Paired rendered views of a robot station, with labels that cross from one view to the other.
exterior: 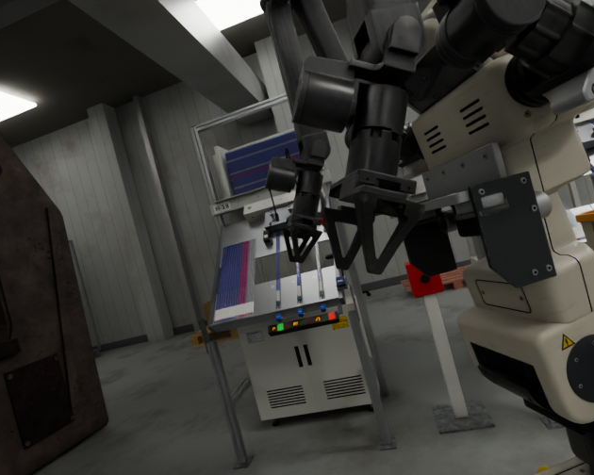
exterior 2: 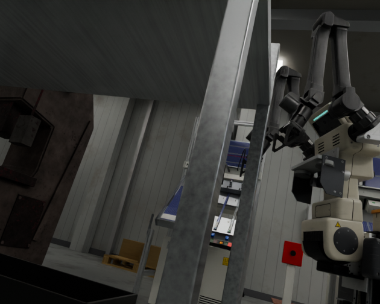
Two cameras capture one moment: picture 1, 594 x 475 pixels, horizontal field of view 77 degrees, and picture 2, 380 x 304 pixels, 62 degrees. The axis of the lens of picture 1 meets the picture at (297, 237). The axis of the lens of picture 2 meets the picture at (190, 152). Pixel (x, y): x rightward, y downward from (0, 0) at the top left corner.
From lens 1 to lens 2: 0.87 m
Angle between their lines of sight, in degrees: 17
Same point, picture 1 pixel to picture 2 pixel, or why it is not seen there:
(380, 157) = (298, 122)
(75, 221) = not seen: hidden behind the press
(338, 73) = (296, 98)
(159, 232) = (120, 177)
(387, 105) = (305, 111)
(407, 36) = (317, 97)
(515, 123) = (346, 143)
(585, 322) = (347, 222)
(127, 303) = (70, 213)
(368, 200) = (291, 125)
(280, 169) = not seen: hidden behind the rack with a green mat
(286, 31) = (280, 87)
